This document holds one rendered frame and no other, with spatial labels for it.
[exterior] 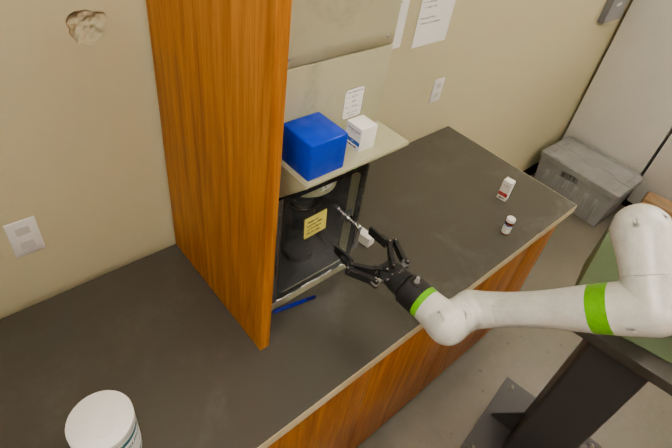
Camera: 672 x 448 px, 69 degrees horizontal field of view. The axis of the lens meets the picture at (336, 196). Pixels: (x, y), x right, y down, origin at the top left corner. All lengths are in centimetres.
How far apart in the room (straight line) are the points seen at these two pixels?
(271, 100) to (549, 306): 80
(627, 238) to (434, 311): 46
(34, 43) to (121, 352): 78
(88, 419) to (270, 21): 87
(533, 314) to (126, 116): 113
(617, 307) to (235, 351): 94
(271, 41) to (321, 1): 19
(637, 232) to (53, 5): 131
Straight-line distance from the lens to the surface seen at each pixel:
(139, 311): 152
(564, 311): 125
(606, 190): 370
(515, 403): 266
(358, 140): 110
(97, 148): 140
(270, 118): 88
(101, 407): 122
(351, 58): 108
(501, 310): 132
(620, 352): 178
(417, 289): 129
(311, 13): 96
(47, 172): 139
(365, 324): 149
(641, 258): 121
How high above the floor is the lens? 214
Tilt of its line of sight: 40 degrees down
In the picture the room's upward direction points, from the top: 9 degrees clockwise
